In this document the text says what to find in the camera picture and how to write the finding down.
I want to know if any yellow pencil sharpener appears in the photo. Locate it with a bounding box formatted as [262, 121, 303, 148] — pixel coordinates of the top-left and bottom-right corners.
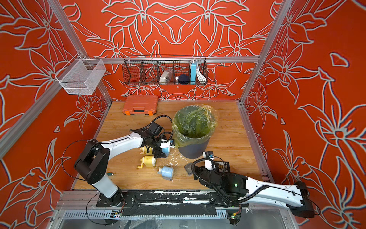
[137, 156, 156, 169]
[140, 146, 153, 156]

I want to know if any clear grey sharpener tray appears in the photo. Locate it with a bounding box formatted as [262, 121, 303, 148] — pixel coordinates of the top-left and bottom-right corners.
[184, 162, 193, 176]

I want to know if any blue pencil sharpener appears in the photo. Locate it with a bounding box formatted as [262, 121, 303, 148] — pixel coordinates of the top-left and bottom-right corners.
[162, 147, 170, 157]
[157, 167, 174, 180]

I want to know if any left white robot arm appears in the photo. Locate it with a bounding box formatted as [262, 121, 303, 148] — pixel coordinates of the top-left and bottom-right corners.
[74, 114, 174, 207]

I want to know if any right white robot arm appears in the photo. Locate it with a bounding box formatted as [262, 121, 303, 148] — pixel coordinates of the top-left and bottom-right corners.
[191, 151, 316, 218]

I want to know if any grey bin with green bag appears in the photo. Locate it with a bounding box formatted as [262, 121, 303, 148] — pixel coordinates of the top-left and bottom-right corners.
[172, 105, 218, 159]

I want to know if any orange tool case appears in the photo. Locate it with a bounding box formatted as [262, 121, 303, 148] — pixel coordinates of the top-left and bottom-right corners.
[123, 95, 159, 115]

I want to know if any grey packet in basket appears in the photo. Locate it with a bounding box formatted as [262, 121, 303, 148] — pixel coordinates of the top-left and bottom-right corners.
[159, 69, 173, 85]

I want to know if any dark blue round object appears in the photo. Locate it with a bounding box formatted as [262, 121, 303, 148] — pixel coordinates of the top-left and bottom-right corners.
[178, 74, 190, 85]

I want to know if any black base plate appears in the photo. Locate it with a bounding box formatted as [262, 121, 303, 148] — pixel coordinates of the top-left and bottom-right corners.
[96, 190, 248, 219]

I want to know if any black wire wall basket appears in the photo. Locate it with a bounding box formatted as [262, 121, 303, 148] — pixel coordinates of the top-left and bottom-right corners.
[122, 55, 208, 86]

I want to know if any white cable in basket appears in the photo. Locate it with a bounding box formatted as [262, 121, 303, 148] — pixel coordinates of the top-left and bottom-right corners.
[196, 67, 207, 84]

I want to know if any white wire wall basket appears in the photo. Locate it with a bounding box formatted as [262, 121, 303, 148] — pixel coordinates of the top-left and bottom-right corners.
[55, 59, 106, 95]

